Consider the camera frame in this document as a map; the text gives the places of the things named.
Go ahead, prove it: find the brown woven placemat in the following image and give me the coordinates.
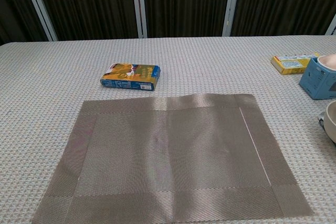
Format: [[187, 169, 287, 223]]
[[31, 93, 314, 224]]

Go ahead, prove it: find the light brown bowl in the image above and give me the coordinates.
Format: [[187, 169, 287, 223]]
[[322, 100, 336, 145]]

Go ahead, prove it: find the blue orange snack box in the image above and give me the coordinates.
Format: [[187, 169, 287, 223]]
[[100, 62, 161, 92]]

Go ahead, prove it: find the dark pleated curtain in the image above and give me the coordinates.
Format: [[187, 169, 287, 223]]
[[0, 0, 336, 46]]

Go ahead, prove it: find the yellow flat box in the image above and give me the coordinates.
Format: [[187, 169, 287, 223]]
[[270, 52, 321, 75]]

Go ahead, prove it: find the beige woven tablecloth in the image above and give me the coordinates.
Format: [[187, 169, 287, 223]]
[[0, 34, 336, 224]]

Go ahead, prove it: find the blue square cup pink inside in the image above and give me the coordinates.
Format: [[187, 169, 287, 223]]
[[298, 54, 336, 101]]

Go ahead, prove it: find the black white flat package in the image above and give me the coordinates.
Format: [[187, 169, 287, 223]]
[[318, 113, 327, 131]]

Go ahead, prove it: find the white metal frame post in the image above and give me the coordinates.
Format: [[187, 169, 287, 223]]
[[324, 14, 336, 36], [20, 0, 58, 42], [222, 0, 242, 37], [130, 0, 148, 38]]

